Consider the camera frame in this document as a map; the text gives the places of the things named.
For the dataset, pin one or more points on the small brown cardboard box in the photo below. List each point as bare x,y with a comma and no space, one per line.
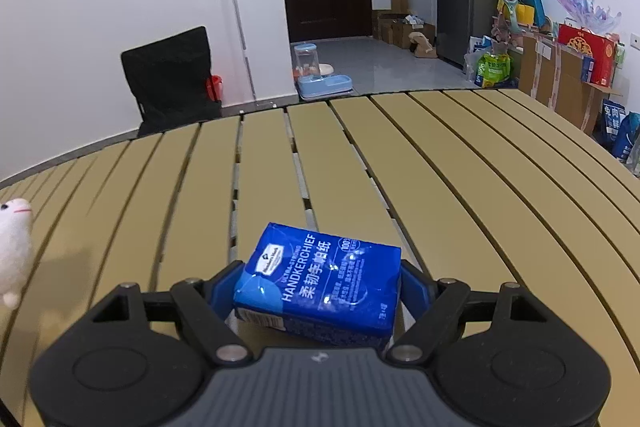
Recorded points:
399,4

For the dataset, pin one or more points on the blue tissue pack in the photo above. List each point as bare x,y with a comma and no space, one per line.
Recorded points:
320,287

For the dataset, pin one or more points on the red gift box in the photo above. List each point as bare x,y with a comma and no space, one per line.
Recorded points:
585,52

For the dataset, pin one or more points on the purple paper decoration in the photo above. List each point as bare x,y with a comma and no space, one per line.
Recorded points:
585,7

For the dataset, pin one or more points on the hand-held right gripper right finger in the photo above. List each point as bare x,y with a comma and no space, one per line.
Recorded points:
417,289

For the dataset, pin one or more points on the tan folding table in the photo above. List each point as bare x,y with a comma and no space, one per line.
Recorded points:
450,157

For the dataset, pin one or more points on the black folding chair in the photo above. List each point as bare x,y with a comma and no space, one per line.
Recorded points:
170,77

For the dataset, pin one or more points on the yellow and white plush toy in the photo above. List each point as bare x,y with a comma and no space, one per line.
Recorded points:
12,247

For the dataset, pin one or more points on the blue pet food bag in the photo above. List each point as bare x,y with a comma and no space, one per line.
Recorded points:
630,137

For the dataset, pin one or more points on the large brown cardboard box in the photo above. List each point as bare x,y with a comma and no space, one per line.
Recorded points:
550,72

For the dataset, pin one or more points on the clear plastic jar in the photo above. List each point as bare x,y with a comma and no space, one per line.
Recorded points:
320,84

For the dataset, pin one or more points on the red bucket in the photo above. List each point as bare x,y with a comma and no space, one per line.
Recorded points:
215,88

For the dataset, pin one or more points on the open brown cardboard box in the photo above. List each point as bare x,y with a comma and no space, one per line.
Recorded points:
395,32

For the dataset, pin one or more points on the green pet food bag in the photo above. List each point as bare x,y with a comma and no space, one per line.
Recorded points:
492,69

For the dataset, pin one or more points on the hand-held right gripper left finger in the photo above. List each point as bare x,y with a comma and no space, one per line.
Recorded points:
225,292

